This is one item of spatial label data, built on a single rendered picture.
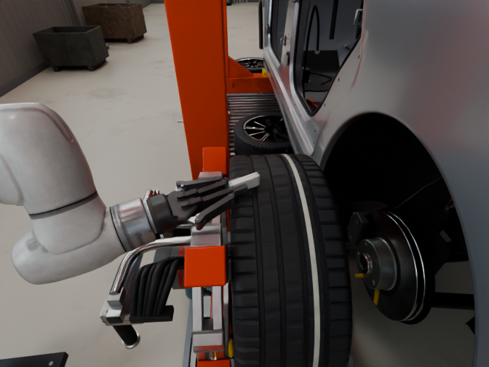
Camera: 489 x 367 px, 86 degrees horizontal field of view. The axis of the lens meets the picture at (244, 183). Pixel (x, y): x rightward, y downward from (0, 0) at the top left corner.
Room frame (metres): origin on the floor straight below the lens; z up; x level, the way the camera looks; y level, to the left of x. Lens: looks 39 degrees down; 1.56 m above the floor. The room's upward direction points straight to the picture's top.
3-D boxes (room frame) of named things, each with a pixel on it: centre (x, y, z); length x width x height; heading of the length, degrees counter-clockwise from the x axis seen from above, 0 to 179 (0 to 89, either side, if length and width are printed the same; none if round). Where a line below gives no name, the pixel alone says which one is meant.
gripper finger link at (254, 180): (0.44, 0.00, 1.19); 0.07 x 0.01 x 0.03; 118
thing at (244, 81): (2.91, -0.09, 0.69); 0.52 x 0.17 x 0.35; 93
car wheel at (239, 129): (2.06, -0.24, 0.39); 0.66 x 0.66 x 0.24
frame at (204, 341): (0.48, 0.09, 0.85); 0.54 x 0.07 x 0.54; 3
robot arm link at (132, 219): (0.34, 0.20, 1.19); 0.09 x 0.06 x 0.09; 28
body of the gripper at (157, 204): (0.37, 0.14, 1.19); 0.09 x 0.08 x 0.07; 118
